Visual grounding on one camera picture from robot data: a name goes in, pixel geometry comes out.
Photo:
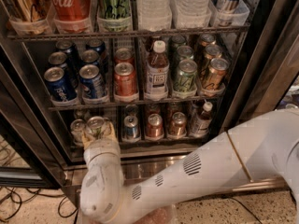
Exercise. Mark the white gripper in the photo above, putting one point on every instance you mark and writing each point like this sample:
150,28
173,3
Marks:
101,146

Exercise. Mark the green white 7up can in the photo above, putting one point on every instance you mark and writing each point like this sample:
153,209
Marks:
96,126

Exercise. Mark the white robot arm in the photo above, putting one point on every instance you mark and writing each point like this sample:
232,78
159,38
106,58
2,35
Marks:
260,148

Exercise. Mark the silver can bottom left rear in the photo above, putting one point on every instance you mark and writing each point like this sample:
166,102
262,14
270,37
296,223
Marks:
82,114

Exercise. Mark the blue silver can bottom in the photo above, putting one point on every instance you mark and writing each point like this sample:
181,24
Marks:
131,127

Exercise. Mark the dark can bottom rear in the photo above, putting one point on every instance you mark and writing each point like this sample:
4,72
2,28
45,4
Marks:
131,110

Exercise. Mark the blue pepsi can front right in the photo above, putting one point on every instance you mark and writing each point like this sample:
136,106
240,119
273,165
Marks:
92,81

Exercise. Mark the blue pepsi can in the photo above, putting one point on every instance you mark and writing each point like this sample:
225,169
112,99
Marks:
69,48
90,56
59,85
60,59
99,46
92,81

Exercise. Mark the red can bottom front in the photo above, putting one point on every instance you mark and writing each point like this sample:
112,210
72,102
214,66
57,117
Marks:
154,126

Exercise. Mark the red can bottom rear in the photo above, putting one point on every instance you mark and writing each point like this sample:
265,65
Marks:
152,109

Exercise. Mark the red soda can front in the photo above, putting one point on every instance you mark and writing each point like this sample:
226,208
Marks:
124,77

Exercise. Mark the red soda can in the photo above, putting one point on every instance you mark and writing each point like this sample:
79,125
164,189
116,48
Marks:
124,55
124,77

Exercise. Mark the blue pepsi can front left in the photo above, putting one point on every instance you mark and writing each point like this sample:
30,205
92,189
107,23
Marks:
59,85

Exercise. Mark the orange can bottom front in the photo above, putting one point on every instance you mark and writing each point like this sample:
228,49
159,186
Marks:
177,126

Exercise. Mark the orange can bottom rear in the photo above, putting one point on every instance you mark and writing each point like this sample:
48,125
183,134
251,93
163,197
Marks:
174,107

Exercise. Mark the blue pepsi can middle right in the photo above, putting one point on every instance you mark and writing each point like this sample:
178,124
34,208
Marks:
90,56

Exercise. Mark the red soda can rear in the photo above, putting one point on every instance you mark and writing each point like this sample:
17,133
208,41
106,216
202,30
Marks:
124,55

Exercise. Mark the blue pepsi can middle left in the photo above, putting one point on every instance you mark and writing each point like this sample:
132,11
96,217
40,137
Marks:
60,59

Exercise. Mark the blue pepsi can rear right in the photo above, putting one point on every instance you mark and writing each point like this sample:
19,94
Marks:
99,46

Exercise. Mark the blue pepsi can rear left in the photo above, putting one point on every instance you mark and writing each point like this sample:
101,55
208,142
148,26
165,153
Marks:
69,48

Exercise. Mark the tea bottle bottom shelf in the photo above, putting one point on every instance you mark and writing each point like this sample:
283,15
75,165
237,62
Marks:
200,121

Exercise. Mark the green lacroix can front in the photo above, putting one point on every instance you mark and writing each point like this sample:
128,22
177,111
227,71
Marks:
185,76

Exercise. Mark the green lacroix can middle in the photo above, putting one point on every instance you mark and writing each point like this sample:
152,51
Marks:
183,53

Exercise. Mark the green lacroix can rear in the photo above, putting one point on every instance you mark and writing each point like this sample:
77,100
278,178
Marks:
176,41

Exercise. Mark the green lacroix can top shelf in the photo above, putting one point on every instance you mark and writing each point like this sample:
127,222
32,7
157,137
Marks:
114,9

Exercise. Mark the orange lacroix can front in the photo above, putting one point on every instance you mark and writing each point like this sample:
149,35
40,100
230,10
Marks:
214,74

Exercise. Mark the orange lacroix can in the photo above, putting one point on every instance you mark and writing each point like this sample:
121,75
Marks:
211,51
205,39
214,74

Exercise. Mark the red coca cola can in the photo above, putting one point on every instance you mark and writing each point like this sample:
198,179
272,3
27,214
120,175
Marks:
72,10

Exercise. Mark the orange lacroix can middle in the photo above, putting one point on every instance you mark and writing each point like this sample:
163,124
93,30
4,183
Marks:
211,51

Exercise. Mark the orange lacroix can rear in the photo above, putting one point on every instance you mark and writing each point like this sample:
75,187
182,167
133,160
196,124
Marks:
205,39

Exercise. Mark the gold can top shelf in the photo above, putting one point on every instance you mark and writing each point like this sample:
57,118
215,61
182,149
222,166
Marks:
27,10

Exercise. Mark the slim blue silver can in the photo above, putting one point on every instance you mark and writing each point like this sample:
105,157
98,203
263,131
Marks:
226,8

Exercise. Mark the fridge glass door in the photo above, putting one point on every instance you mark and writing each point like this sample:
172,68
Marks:
267,64

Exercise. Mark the brown tea bottle white cap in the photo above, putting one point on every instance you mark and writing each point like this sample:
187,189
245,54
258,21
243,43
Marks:
157,69

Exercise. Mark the clear plastic bin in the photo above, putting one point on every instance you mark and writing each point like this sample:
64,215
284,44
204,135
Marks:
164,215

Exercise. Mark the clear water bottle left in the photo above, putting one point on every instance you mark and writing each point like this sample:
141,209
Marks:
154,15

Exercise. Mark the clear water bottle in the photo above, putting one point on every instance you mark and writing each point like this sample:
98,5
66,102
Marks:
190,13
154,15

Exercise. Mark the clear water bottle right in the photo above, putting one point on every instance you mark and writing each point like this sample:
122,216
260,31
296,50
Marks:
190,13

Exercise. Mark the middle wire shelf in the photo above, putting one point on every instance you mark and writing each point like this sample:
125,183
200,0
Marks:
137,102

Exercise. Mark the wire shelf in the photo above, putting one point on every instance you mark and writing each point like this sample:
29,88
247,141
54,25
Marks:
131,34
137,102

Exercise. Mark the top wire shelf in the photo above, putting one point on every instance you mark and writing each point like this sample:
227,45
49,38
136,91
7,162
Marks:
131,34

